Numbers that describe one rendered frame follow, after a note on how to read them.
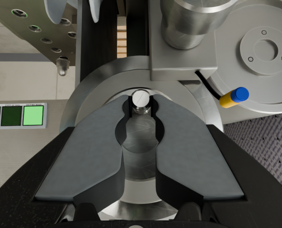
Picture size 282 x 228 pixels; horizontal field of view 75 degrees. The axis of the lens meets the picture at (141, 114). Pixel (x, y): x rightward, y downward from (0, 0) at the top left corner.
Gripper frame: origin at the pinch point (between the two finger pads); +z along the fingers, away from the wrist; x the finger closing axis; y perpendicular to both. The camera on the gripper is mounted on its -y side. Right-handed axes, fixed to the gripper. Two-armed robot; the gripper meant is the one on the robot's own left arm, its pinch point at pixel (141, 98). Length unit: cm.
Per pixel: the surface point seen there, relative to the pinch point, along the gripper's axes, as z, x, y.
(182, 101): 2.9, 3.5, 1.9
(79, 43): 8.2, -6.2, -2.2
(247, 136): 13.1, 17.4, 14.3
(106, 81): 4.1, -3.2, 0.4
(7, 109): 31, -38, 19
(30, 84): 227, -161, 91
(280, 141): 6.9, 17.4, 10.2
